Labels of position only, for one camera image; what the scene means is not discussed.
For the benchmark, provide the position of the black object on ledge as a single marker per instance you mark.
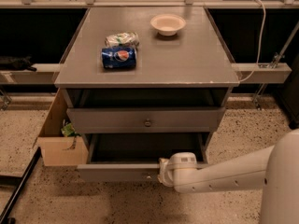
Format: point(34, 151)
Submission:
point(16, 63)

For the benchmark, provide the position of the cardboard box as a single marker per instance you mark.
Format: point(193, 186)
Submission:
point(56, 149)

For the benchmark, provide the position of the grey top drawer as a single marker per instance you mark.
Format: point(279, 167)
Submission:
point(145, 120)

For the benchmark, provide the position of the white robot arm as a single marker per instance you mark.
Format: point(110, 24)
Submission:
point(274, 170)

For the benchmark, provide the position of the grey drawer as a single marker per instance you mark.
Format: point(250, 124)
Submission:
point(145, 120)
point(134, 157)

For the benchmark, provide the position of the grey drawer cabinet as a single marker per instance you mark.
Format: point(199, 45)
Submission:
point(187, 70)

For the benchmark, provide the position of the crushed green white can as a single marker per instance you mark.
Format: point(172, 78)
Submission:
point(127, 39)

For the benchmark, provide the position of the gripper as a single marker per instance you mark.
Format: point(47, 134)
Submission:
point(179, 165)

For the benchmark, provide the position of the black floor bar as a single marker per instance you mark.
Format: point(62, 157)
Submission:
point(17, 183)

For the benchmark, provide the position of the green packet in box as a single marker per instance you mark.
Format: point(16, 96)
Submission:
point(68, 130)

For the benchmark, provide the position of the blue pepsi can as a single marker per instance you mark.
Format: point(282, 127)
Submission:
point(118, 57)

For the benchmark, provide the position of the white bowl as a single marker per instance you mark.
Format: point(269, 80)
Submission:
point(167, 24)

